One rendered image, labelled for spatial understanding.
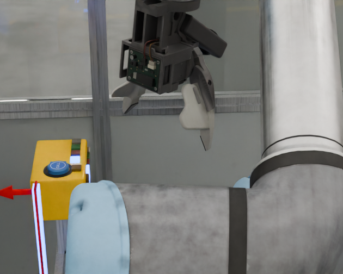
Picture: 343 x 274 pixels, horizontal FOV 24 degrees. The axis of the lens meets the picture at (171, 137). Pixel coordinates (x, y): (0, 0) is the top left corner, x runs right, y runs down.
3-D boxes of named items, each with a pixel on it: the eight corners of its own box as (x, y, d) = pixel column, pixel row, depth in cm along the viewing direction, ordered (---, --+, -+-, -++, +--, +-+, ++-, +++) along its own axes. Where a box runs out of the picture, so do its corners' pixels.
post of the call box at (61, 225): (59, 245, 163) (55, 193, 157) (74, 244, 163) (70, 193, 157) (58, 254, 160) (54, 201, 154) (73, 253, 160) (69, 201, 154)
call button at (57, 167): (48, 167, 149) (47, 159, 149) (69, 167, 150) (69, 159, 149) (47, 178, 146) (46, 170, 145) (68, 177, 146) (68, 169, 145)
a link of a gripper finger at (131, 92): (90, 104, 111) (123, 66, 105) (119, 94, 115) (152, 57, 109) (103, 122, 110) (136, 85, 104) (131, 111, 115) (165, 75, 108)
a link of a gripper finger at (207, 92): (189, 118, 105) (165, 57, 105) (197, 114, 107) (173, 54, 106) (215, 109, 102) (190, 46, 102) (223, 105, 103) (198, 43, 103)
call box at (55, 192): (40, 184, 163) (36, 138, 158) (89, 182, 164) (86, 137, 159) (34, 228, 149) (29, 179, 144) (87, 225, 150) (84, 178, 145)
